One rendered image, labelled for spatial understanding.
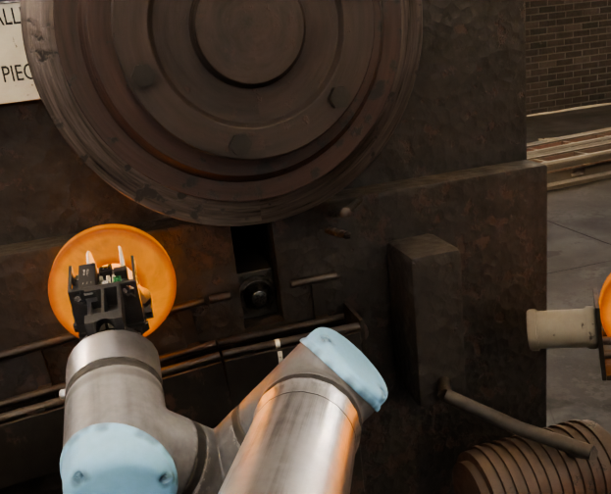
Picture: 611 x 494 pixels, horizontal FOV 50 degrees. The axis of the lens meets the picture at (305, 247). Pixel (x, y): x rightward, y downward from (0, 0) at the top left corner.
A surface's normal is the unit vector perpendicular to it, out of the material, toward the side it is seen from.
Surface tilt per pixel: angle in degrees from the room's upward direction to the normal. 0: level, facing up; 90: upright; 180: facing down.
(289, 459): 15
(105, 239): 89
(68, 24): 90
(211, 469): 69
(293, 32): 90
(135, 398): 33
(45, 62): 90
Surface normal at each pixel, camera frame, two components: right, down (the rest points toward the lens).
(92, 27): 0.26, 0.26
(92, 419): -0.30, -0.76
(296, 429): 0.14, -0.96
